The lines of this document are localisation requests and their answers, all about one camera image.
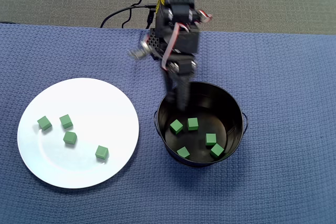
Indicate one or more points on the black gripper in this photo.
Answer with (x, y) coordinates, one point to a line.
(182, 67)

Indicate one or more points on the green cube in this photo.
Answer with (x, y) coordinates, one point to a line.
(65, 121)
(193, 123)
(44, 123)
(101, 152)
(210, 139)
(183, 153)
(217, 150)
(69, 138)
(176, 126)

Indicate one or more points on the white round plate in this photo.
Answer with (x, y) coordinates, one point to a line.
(86, 98)

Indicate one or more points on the black metal bucket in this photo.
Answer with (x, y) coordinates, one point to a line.
(231, 108)

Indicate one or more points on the blue woven cloth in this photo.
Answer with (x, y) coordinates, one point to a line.
(275, 103)

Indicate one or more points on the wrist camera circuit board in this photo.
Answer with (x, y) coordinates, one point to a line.
(140, 51)

